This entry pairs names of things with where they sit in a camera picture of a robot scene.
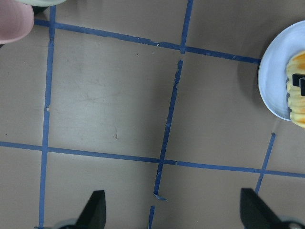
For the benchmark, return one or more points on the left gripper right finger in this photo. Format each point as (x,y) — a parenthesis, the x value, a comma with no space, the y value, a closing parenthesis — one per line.
(255,214)

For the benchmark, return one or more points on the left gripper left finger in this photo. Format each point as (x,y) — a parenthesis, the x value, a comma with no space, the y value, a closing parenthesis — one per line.
(93,215)

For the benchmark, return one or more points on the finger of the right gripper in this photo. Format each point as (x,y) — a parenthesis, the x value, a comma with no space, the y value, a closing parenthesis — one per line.
(298,80)

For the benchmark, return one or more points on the striped orange bread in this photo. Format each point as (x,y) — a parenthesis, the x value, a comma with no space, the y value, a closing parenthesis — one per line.
(296,102)

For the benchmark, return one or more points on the blue plate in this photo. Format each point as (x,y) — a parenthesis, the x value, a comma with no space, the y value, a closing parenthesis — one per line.
(272,69)

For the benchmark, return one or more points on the pink plate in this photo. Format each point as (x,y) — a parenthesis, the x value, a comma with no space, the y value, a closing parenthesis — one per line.
(14,21)

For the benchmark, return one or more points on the cream plate on rack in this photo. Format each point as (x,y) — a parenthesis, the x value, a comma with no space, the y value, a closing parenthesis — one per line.
(42,3)

